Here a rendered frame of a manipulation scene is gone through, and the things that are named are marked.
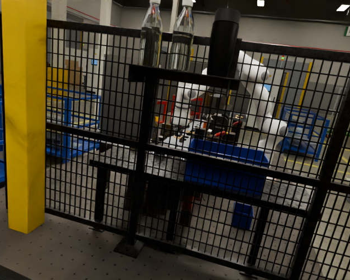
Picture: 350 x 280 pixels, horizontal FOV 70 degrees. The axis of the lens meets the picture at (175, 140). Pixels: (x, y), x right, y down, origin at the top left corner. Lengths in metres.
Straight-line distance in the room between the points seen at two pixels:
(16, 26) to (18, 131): 0.36
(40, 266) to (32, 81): 0.66
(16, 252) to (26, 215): 0.14
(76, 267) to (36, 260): 0.15
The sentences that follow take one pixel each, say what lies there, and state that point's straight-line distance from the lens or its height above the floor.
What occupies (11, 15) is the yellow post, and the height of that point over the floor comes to 1.53.
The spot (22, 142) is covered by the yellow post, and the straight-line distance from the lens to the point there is 1.10.
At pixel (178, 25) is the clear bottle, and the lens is 0.79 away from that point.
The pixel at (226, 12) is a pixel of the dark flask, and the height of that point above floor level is 1.60.
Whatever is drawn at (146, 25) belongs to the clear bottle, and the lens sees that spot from 0.81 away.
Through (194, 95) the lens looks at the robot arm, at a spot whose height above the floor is 1.33.
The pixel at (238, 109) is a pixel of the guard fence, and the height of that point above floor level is 0.52.
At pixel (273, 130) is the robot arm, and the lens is 1.71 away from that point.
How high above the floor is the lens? 1.42
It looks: 15 degrees down
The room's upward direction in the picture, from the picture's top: 8 degrees clockwise
